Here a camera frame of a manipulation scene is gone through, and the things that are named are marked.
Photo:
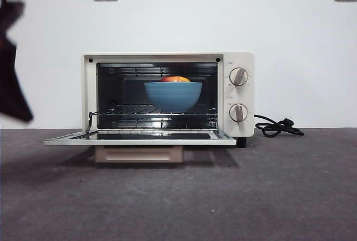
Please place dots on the cream toaster oven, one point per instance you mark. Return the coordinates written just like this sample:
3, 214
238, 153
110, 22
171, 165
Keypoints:
240, 57

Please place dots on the red yellow apple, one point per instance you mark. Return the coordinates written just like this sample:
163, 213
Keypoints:
175, 79

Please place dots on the cream oven knob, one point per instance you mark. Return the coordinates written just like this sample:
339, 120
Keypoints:
239, 77
238, 112

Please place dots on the blue ribbed bowl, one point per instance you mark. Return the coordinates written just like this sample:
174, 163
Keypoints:
173, 96

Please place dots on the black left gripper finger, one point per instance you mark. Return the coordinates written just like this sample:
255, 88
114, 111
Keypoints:
11, 84

